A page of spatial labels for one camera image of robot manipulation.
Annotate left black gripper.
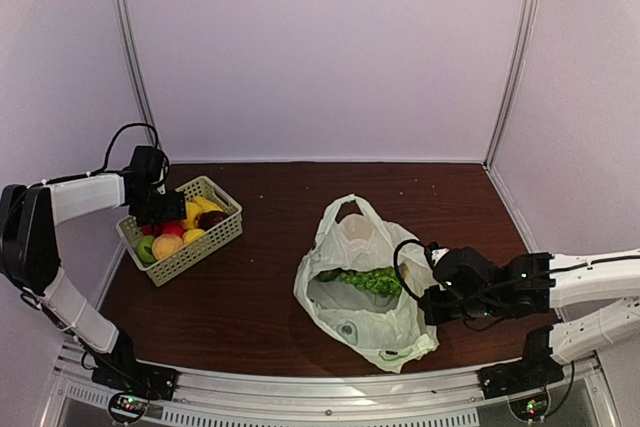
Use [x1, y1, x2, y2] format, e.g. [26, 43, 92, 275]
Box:
[131, 187, 185, 226]

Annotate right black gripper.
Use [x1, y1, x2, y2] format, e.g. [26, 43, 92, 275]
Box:
[419, 285, 501, 327]

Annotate peach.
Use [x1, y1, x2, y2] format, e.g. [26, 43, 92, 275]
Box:
[151, 234, 183, 261]

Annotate yellow mango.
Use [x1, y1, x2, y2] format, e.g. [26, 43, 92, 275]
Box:
[182, 202, 202, 230]

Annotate pale green plastic bag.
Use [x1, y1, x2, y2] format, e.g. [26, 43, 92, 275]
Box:
[293, 194, 439, 373]

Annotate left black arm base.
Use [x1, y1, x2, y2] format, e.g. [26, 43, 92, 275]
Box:
[87, 331, 178, 401]

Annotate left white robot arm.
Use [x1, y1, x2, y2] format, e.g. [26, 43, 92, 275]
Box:
[1, 146, 186, 354]

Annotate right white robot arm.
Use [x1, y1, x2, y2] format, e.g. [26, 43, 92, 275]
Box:
[418, 247, 639, 389]

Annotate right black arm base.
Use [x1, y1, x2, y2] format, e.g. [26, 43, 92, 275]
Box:
[477, 325, 564, 399]

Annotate dark red fruit in basket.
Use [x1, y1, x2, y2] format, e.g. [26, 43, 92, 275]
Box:
[197, 211, 228, 231]

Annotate green grapes in bag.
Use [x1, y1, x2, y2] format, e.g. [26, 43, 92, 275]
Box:
[338, 267, 402, 297]

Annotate red apple in basket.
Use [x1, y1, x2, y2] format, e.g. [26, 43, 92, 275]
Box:
[140, 225, 162, 237]

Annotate green pear in basket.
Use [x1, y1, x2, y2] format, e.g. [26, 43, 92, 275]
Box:
[136, 235, 156, 265]

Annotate yellow lemon in basket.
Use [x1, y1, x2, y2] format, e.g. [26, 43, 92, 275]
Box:
[182, 228, 206, 245]

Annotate yellow banana in basket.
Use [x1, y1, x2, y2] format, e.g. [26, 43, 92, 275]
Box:
[192, 196, 226, 214]

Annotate beige perforated plastic basket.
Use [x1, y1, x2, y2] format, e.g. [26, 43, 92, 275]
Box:
[116, 176, 243, 287]

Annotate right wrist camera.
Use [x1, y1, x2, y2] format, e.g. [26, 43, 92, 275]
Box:
[427, 242, 449, 266]

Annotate aluminium front rail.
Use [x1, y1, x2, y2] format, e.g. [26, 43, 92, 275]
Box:
[36, 342, 622, 426]

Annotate right black cable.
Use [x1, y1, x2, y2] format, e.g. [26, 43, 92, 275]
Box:
[393, 239, 640, 321]

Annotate left aluminium corner post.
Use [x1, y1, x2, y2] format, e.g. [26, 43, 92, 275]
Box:
[113, 0, 162, 148]

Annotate aluminium corner post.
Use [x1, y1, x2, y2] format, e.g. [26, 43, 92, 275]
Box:
[483, 0, 539, 171]
[113, 0, 162, 148]

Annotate right aluminium corner post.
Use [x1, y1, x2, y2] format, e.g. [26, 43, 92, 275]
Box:
[483, 0, 539, 171]

